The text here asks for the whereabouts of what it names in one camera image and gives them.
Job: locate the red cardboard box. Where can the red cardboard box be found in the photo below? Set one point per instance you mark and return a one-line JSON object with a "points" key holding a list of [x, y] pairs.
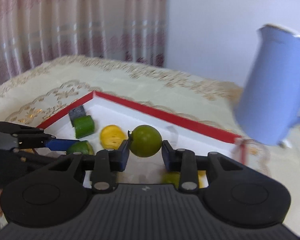
{"points": [[165, 116]]}

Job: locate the green lime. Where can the green lime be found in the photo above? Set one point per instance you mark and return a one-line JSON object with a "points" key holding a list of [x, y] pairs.
{"points": [[145, 141], [81, 148]]}

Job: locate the pink floral curtain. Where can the pink floral curtain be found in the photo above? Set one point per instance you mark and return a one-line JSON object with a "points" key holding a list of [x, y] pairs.
{"points": [[65, 25]]}

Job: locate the person's left hand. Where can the person's left hand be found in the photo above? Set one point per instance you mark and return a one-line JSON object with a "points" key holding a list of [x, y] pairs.
{"points": [[5, 170]]}

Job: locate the light blue electric kettle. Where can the light blue electric kettle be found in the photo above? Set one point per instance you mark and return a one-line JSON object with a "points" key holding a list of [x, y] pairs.
{"points": [[272, 85]]}

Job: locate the cream gold floral tablecloth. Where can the cream gold floral tablecloth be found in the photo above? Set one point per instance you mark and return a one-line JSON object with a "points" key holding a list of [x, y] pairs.
{"points": [[165, 90]]}

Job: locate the green cucumber piece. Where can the green cucumber piece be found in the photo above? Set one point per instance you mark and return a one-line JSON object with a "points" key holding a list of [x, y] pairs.
{"points": [[83, 126]]}

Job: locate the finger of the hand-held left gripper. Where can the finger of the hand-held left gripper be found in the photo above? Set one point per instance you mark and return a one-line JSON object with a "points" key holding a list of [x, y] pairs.
{"points": [[60, 144], [37, 158]]}

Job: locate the yellow fruit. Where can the yellow fruit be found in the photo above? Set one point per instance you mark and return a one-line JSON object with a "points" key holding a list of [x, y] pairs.
{"points": [[112, 136], [170, 178]]}

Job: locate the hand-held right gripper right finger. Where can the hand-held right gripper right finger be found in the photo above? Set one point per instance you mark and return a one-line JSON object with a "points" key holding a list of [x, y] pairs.
{"points": [[166, 155]]}

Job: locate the dark blue-grey block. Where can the dark blue-grey block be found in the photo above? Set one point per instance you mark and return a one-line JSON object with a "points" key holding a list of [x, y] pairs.
{"points": [[76, 112]]}

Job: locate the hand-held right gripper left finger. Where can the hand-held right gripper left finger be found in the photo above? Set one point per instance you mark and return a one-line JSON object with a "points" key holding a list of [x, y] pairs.
{"points": [[125, 152]]}

